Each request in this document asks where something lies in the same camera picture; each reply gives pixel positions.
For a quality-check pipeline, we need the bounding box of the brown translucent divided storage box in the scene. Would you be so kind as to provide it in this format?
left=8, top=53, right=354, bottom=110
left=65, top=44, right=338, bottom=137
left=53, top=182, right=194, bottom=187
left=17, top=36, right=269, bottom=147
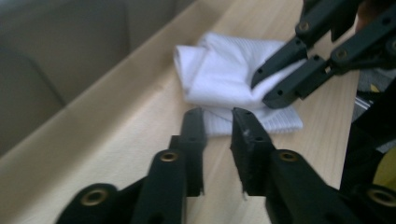
left=0, top=0, right=233, bottom=224

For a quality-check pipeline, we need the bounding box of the metal floor rail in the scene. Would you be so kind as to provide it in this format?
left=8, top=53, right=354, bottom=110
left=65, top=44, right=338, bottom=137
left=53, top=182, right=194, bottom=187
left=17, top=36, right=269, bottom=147
left=354, top=93, right=374, bottom=112

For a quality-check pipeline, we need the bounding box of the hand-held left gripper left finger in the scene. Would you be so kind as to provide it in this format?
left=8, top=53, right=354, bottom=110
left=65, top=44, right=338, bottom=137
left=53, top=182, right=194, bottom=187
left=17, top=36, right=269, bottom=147
left=169, top=106, right=208, bottom=198

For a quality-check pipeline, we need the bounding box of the white sock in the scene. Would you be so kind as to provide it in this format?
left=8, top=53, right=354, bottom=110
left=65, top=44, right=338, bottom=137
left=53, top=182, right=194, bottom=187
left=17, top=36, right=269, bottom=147
left=173, top=31, right=308, bottom=110
left=201, top=105, right=304, bottom=138

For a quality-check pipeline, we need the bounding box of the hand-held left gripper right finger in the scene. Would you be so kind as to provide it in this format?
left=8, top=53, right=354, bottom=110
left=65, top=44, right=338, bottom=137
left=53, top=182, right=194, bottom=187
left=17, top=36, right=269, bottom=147
left=230, top=106, right=276, bottom=198

